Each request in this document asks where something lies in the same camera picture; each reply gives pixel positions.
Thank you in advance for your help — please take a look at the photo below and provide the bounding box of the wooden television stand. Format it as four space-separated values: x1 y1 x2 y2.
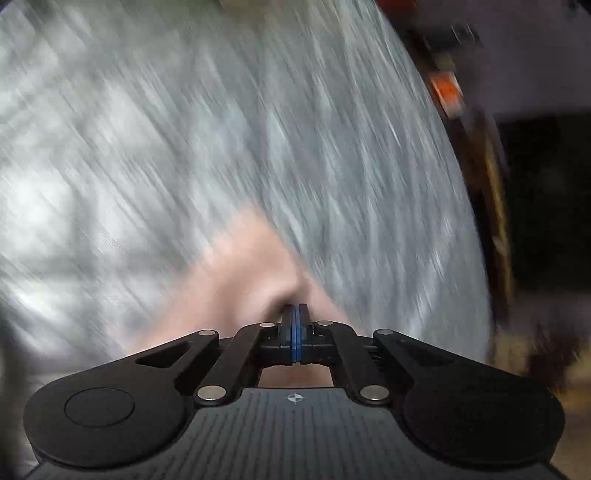
462 111 519 326

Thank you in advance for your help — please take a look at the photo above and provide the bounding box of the orange tissue box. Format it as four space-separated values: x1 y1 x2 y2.
427 69 465 117

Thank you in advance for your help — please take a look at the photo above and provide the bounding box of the pink garment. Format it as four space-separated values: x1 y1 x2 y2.
106 203 352 389

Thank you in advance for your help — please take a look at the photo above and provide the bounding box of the black television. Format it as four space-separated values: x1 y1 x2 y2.
499 115 591 283

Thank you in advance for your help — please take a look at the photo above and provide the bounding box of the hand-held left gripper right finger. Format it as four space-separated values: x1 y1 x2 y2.
298 304 455 407

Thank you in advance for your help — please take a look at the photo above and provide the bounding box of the grey quilted bedspread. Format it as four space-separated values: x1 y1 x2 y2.
0 0 496 480

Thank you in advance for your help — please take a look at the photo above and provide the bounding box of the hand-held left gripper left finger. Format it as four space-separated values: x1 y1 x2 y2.
135 305 297 407

